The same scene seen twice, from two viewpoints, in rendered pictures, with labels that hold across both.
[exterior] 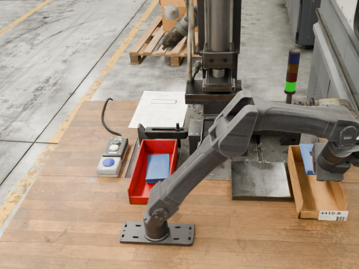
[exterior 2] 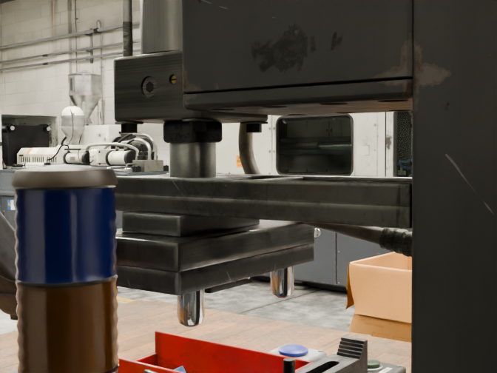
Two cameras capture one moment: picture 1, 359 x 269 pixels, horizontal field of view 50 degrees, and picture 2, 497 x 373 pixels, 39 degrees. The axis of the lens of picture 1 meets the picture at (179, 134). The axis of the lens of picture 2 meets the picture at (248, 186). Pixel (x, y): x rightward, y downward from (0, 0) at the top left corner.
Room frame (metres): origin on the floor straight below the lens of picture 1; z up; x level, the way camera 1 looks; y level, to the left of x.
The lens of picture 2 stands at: (1.37, -0.61, 1.20)
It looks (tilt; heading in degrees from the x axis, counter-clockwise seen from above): 3 degrees down; 118
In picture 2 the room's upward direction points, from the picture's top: straight up
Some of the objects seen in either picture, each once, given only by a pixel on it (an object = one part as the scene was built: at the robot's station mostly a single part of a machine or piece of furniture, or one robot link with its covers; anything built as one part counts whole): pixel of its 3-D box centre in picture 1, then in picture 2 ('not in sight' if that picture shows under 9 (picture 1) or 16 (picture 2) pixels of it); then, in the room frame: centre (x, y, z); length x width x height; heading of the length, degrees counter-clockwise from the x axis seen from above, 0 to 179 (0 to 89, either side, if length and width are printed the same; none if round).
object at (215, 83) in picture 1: (214, 53); (276, 121); (1.14, -0.13, 1.22); 0.26 x 0.18 x 0.30; 172
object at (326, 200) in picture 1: (315, 181); not in sight; (0.83, -0.39, 0.93); 0.25 x 0.13 x 0.08; 172
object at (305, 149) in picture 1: (315, 157); not in sight; (0.86, -0.39, 1.00); 0.15 x 0.07 x 0.03; 172
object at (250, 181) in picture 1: (258, 180); not in sight; (0.88, -0.24, 0.91); 0.17 x 0.16 x 0.02; 82
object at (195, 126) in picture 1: (218, 128); not in sight; (1.07, -0.13, 0.98); 0.20 x 0.10 x 0.01; 82
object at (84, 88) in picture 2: not in sight; (92, 118); (-4.31, 6.07, 1.60); 2.54 x 0.84 x 1.26; 168
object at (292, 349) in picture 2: (108, 163); (293, 354); (0.99, 0.24, 0.93); 0.04 x 0.04 x 0.02
